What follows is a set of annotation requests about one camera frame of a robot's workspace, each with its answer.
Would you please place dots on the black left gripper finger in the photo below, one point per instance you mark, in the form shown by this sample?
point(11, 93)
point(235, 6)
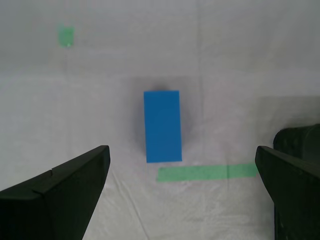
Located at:
point(55, 207)
point(297, 200)

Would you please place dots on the black perforated plastic basket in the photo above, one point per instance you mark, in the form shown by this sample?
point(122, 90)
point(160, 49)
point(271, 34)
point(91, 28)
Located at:
point(300, 140)

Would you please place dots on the blue rectangular block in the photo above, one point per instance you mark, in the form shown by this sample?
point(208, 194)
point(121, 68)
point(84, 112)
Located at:
point(162, 125)

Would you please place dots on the long green tape strip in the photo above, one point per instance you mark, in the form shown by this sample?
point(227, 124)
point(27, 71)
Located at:
point(205, 173)

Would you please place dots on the small faint green tape mark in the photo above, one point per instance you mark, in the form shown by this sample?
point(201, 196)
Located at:
point(65, 35)

